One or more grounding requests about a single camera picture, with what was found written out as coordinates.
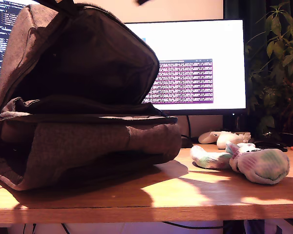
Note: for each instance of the grey fabric backpack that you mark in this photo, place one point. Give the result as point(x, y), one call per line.
point(88, 146)

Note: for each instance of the pastel tie-dye sock pair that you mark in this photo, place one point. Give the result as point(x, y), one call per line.
point(266, 165)

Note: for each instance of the monitor with white screen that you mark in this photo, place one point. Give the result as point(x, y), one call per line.
point(197, 41)

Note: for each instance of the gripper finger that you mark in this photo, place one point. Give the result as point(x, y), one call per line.
point(143, 2)
point(56, 5)

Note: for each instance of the black monitor stand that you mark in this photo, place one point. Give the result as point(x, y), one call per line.
point(230, 123)

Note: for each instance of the green leafy potted plant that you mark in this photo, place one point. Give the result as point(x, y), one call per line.
point(276, 48)

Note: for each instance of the white game controller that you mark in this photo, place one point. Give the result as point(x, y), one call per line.
point(224, 141)

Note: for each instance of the dark table leg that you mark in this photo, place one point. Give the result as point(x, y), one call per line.
point(233, 228)

